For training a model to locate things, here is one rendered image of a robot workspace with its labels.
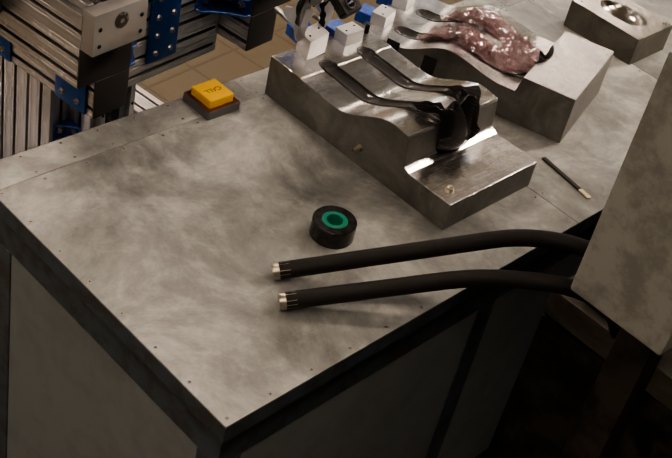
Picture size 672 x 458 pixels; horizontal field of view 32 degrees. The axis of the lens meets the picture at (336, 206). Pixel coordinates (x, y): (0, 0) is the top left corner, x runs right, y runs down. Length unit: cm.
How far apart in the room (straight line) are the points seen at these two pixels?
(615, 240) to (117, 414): 91
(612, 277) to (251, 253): 66
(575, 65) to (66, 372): 122
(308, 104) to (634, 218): 92
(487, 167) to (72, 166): 77
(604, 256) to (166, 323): 69
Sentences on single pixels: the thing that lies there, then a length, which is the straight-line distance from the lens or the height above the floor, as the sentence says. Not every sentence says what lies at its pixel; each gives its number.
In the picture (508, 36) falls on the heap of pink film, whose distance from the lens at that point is 265.
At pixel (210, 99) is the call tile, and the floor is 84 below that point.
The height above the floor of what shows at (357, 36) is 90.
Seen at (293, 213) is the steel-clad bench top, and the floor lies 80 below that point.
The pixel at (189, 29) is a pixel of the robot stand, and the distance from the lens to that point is 267.
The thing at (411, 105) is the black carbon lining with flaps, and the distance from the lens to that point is 228.
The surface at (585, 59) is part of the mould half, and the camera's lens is 263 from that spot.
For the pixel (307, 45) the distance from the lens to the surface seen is 238.
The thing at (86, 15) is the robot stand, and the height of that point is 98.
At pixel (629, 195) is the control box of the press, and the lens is 161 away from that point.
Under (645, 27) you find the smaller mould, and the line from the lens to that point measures 294.
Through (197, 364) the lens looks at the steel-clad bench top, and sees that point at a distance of 184.
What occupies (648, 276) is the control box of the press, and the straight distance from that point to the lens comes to 164.
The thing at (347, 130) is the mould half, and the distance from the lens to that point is 228.
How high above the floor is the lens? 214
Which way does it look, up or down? 38 degrees down
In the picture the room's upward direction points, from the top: 13 degrees clockwise
